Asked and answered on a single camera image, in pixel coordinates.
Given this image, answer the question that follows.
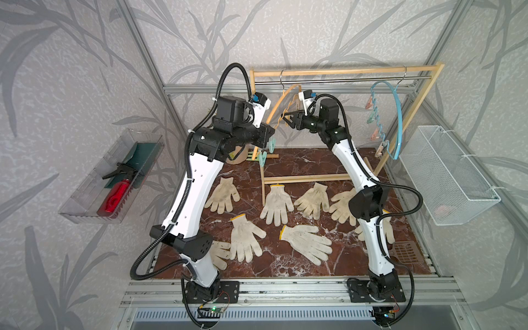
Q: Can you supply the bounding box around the orange clip hanger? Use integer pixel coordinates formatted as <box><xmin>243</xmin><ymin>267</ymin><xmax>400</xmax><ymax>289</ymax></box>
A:
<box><xmin>249</xmin><ymin>69</ymin><xmax>305</xmax><ymax>168</ymax></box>

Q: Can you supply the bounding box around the white glove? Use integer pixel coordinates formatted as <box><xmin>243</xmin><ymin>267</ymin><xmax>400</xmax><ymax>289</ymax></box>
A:
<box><xmin>294</xmin><ymin>182</ymin><xmax>329</xmax><ymax>220</ymax></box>
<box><xmin>260</xmin><ymin>184</ymin><xmax>294</xmax><ymax>226</ymax></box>
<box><xmin>209</xmin><ymin>241</ymin><xmax>231</xmax><ymax>271</ymax></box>
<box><xmin>354</xmin><ymin>217</ymin><xmax>395</xmax><ymax>245</ymax></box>
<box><xmin>279</xmin><ymin>225</ymin><xmax>333</xmax><ymax>266</ymax></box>
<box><xmin>230</xmin><ymin>214</ymin><xmax>266</xmax><ymax>263</ymax></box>
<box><xmin>329</xmin><ymin>188</ymin><xmax>357</xmax><ymax>227</ymax></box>
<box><xmin>204</xmin><ymin>177</ymin><xmax>241</xmax><ymax>215</ymax></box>

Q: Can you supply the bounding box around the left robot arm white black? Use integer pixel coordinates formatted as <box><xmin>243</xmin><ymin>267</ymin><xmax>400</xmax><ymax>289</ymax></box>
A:
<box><xmin>130</xmin><ymin>63</ymin><xmax>275</xmax><ymax>287</ymax></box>

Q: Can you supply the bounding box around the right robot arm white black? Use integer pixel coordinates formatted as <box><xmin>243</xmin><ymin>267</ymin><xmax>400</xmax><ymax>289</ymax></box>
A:
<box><xmin>286</xmin><ymin>93</ymin><xmax>424</xmax><ymax>293</ymax></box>

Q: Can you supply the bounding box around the potted white flower plant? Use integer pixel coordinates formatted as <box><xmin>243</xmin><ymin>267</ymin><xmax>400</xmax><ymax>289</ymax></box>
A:
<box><xmin>226</xmin><ymin>144</ymin><xmax>250</xmax><ymax>165</ymax></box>

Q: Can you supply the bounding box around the wooden clothes rack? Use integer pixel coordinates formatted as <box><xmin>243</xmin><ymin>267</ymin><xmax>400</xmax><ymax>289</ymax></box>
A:
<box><xmin>249</xmin><ymin>63</ymin><xmax>445</xmax><ymax>204</ymax></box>

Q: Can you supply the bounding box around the green dustpan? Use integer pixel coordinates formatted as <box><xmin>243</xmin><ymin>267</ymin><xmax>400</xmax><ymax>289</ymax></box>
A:
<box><xmin>103</xmin><ymin>142</ymin><xmax>163</xmax><ymax>189</ymax></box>

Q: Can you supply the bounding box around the brown slotted scoop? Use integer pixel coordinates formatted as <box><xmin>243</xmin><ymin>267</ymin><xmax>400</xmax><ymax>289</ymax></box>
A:
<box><xmin>389</xmin><ymin>241</ymin><xmax>425</xmax><ymax>265</ymax></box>

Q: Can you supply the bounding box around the red spray bottle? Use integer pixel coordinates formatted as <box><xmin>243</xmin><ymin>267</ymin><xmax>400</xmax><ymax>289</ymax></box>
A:
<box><xmin>97</xmin><ymin>179</ymin><xmax>131</xmax><ymax>219</ymax></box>

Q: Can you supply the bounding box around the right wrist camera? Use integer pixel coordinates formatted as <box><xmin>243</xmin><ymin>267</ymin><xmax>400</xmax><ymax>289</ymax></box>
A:
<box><xmin>298</xmin><ymin>89</ymin><xmax>316</xmax><ymax>116</ymax></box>

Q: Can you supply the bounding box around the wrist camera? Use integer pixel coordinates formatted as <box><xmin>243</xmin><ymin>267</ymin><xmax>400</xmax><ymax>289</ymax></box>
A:
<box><xmin>250</xmin><ymin>92</ymin><xmax>271</xmax><ymax>128</ymax></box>
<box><xmin>298</xmin><ymin>89</ymin><xmax>316</xmax><ymax>116</ymax></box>

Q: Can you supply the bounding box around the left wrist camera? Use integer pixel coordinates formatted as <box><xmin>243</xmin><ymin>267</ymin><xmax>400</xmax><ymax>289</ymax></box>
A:
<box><xmin>250</xmin><ymin>92</ymin><xmax>271</xmax><ymax>128</ymax></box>

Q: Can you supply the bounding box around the white wire mesh basket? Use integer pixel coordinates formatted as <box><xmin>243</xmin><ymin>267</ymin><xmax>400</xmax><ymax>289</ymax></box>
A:
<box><xmin>400</xmin><ymin>125</ymin><xmax>501</xmax><ymax>226</ymax></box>

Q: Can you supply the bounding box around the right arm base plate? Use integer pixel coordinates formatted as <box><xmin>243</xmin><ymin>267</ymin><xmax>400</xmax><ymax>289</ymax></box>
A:
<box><xmin>346</xmin><ymin>276</ymin><xmax>406</xmax><ymax>303</ymax></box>

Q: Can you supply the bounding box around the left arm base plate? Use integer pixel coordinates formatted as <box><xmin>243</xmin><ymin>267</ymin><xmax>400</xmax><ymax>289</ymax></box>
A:
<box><xmin>182</xmin><ymin>280</ymin><xmax>241</xmax><ymax>304</ymax></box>

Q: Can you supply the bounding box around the clear plastic wall bin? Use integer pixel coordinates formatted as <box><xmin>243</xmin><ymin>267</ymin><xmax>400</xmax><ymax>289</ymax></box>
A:
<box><xmin>59</xmin><ymin>129</ymin><xmax>165</xmax><ymax>224</ymax></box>

